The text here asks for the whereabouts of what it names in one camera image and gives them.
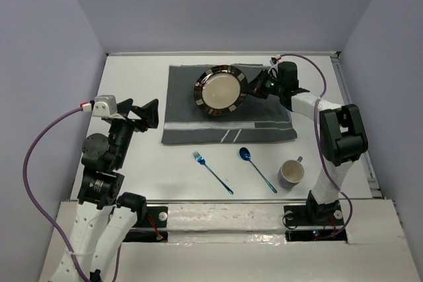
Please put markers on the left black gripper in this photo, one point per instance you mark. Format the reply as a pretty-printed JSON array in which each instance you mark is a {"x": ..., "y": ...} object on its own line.
[{"x": 150, "y": 115}]

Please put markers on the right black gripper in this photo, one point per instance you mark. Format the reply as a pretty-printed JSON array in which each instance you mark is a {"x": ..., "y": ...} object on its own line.
[{"x": 256, "y": 87}]

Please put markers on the grey striped cloth placemat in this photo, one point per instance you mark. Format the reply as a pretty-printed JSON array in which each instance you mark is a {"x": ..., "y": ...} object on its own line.
[{"x": 255, "y": 121}]

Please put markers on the dark rimmed dinner plate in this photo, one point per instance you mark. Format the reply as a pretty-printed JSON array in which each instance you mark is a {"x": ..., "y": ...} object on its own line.
[{"x": 220, "y": 90}]

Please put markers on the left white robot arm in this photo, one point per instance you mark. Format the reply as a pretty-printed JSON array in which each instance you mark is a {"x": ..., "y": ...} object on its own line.
[{"x": 104, "y": 214}]

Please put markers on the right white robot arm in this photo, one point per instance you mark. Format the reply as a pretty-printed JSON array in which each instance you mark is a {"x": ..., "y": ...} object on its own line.
[{"x": 339, "y": 131}]

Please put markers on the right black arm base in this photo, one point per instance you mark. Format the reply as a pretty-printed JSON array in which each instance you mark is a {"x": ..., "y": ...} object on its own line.
[{"x": 301, "y": 228}]

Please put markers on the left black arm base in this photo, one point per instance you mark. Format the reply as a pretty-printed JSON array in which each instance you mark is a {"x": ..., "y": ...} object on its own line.
[{"x": 153, "y": 228}]

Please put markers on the blue metal fork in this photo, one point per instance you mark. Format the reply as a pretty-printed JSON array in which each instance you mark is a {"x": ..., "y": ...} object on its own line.
[{"x": 201, "y": 160}]

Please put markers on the blue metal spoon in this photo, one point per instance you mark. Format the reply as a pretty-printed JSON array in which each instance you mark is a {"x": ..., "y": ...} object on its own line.
[{"x": 244, "y": 153}]

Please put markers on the purple ceramic mug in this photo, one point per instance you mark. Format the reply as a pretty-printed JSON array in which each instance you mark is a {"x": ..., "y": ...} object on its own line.
[{"x": 291, "y": 173}]

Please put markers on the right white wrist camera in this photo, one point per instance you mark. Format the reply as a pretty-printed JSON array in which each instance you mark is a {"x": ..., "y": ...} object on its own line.
[{"x": 274, "y": 61}]

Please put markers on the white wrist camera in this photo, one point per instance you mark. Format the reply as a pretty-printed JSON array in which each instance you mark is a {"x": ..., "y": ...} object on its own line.
[
  {"x": 104, "y": 107},
  {"x": 274, "y": 61}
]

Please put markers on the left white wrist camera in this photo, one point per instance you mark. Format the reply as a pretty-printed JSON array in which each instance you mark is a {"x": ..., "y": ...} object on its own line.
[{"x": 104, "y": 107}]

